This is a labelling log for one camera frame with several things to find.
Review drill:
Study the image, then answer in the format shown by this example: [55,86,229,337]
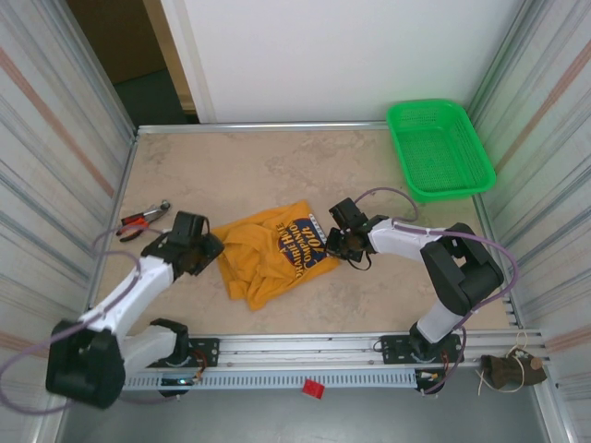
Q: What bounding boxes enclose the yellow t-shirt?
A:
[211,198,343,313]

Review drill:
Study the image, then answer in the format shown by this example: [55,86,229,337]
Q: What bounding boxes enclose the green plastic basket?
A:
[386,99,498,203]

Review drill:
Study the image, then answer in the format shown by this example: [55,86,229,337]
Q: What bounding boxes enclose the red plastic block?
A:
[302,377,326,401]

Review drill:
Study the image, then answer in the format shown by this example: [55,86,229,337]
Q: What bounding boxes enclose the brown wooden door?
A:
[66,0,198,112]

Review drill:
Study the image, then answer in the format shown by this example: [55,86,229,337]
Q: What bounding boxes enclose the brown cloth pouch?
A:
[477,348,549,393]

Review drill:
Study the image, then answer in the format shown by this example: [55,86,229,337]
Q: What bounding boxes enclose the thin black cable loop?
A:
[344,251,373,272]

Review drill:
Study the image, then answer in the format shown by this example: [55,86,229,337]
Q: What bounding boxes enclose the red-handled pliers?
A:
[117,198,172,244]

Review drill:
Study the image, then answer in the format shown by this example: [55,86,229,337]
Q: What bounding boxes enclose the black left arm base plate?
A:
[175,338,221,369]

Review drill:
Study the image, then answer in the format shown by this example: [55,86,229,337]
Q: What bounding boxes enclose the aluminium table edge rail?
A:
[136,120,389,136]

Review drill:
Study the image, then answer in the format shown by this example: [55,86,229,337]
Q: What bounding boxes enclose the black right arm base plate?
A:
[380,334,464,365]

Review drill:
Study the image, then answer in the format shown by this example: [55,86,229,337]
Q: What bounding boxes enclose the white slotted cable duct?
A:
[122,368,419,392]

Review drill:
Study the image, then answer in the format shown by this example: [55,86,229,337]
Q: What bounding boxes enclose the white door frame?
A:
[159,0,218,125]

